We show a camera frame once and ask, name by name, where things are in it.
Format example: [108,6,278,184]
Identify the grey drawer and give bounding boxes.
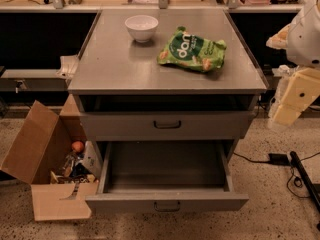
[80,111,253,141]
[86,140,248,213]

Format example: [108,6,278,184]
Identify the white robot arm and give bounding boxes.
[266,0,320,130]

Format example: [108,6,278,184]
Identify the grey metal drawer cabinet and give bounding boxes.
[67,7,269,158]

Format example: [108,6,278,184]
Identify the black pole on floor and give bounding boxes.
[290,151,320,213]

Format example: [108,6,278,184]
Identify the black power adapter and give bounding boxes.
[269,153,290,166]

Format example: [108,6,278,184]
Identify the green snack bag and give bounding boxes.
[157,26,227,73]

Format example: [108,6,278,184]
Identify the white ceramic bowl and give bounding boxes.
[125,15,159,43]

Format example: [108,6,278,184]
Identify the orange fruit in box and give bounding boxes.
[71,141,84,153]

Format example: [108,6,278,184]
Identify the mixed packages in box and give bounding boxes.
[50,141,102,184]

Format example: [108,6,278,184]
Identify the open cardboard box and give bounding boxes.
[1,97,100,221]

